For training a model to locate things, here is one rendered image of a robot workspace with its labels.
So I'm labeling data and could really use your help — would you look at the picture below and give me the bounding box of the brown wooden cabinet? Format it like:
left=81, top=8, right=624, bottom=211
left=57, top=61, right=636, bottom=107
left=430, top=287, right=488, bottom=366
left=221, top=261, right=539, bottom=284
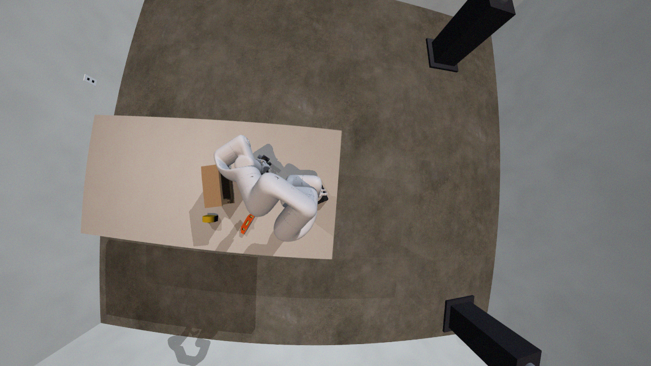
left=201, top=165, right=234, bottom=208

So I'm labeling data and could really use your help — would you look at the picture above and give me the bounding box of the yellow rectangular block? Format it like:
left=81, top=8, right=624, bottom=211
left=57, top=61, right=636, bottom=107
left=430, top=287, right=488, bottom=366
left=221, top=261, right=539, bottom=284
left=202, top=215, right=218, bottom=223

